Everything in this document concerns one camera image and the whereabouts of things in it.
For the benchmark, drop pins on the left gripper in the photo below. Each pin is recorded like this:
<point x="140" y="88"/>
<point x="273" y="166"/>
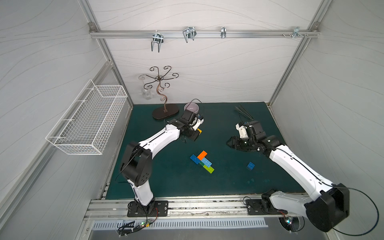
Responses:
<point x="193" y="133"/>

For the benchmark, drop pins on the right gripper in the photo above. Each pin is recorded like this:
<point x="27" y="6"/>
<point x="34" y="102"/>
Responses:
<point x="240" y="142"/>

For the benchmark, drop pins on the small blue lego brick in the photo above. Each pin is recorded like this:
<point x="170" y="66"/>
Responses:
<point x="250" y="166"/>

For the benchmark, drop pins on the orange lego brick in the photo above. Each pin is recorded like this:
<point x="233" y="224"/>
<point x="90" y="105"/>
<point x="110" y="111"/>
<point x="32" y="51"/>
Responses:
<point x="202" y="155"/>

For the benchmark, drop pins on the light blue lego brick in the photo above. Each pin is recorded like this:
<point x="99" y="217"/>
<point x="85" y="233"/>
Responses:
<point x="206" y="162"/>

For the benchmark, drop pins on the lime green lego brick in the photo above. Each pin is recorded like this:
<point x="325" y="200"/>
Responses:
<point x="209" y="169"/>

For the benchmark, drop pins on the dark blue lego brick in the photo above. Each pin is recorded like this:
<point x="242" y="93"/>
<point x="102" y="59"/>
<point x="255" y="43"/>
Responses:
<point x="195" y="159"/>

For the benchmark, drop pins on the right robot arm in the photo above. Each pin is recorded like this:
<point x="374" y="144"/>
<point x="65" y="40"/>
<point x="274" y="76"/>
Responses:
<point x="326" y="204"/>

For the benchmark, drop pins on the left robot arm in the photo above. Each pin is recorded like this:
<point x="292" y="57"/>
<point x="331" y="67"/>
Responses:
<point x="137" y="162"/>

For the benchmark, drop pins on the pink bowl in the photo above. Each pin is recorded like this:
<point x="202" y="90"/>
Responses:
<point x="192" y="107"/>

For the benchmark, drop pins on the brown metal jewelry stand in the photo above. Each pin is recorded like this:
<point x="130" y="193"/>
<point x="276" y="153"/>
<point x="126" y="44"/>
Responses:
<point x="167" y="110"/>

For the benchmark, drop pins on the black tongs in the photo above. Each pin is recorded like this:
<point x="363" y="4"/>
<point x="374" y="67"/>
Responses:
<point x="241" y="110"/>

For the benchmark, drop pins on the small glass bottle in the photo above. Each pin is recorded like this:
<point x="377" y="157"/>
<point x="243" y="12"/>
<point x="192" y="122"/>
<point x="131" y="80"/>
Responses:
<point x="147" y="93"/>

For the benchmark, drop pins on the metal hook clamp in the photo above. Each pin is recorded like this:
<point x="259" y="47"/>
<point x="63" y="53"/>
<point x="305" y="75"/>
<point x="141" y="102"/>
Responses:
<point x="295" y="34"/>
<point x="223" y="32"/>
<point x="157" y="40"/>
<point x="189" y="34"/>

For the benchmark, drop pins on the right round controller board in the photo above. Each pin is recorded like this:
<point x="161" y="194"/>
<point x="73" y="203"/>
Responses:
<point x="290" y="224"/>

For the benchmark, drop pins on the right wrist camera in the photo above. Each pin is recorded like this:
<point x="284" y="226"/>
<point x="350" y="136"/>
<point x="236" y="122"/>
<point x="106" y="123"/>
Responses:
<point x="242" y="131"/>

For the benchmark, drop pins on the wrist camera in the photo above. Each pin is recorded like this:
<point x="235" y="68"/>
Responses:
<point x="199" y="121"/>
<point x="242" y="131"/>

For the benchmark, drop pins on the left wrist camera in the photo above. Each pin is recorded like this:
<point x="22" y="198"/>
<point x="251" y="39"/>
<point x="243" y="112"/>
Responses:
<point x="199" y="121"/>

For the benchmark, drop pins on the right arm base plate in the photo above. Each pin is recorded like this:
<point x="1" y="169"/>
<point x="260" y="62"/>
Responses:
<point x="258" y="207"/>

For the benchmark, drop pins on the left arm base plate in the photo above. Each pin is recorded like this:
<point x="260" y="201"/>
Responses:
<point x="153" y="209"/>

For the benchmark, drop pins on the white wire basket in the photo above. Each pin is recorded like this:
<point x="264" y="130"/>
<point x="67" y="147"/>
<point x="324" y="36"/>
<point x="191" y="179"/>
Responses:
<point x="86" y="126"/>

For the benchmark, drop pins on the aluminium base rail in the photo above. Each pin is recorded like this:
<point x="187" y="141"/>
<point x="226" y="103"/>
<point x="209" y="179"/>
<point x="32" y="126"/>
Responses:
<point x="230" y="206"/>

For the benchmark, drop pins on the white vented cable duct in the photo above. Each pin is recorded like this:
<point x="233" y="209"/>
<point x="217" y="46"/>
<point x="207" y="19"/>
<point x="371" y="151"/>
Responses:
<point x="175" y="224"/>

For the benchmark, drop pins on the left controller board with cables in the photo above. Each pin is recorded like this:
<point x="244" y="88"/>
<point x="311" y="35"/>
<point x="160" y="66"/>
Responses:
<point x="130" y="228"/>

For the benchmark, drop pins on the aluminium crossbar rail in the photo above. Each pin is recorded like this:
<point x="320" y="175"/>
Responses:
<point x="201" y="34"/>

